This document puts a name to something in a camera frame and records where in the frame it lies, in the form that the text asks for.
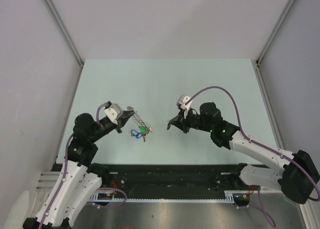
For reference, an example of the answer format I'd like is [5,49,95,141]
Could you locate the right aluminium frame post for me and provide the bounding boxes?
[255,0,298,66]

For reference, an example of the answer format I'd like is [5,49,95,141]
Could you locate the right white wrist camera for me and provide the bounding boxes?
[176,95,193,119]

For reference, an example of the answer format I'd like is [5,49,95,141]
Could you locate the aluminium frame post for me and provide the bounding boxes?
[255,0,298,66]
[42,0,84,68]

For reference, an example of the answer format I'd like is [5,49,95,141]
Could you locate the blue tagged key bunch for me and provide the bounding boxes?
[130,129,147,142]

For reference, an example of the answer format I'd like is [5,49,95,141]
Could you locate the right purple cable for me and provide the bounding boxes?
[184,85,320,226]

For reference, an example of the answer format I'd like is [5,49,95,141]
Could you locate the white cable duct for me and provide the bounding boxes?
[87,192,235,205]

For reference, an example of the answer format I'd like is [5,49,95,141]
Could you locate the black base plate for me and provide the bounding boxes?
[51,163,258,199]

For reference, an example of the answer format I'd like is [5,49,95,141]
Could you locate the left aluminium frame post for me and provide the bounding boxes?
[42,0,84,68]

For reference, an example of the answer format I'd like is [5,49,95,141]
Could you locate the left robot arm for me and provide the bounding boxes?
[22,104,134,229]

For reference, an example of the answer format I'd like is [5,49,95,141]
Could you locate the purple cable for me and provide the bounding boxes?
[184,85,320,226]
[37,101,128,229]

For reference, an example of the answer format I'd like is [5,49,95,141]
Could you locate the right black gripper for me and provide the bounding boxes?
[169,106,213,134]

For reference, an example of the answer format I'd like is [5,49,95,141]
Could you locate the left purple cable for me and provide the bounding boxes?
[37,101,128,229]

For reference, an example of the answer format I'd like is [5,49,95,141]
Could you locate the green key tag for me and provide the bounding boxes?
[139,126,147,134]

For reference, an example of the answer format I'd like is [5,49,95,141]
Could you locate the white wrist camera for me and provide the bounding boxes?
[176,95,193,119]
[104,103,124,125]

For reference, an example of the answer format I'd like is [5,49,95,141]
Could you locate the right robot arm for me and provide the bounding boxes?
[167,102,320,205]

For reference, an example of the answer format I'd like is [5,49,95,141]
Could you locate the metal disc keyring holder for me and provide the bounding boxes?
[127,106,152,134]

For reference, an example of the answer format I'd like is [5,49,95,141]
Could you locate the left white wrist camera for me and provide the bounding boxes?
[104,103,124,125]

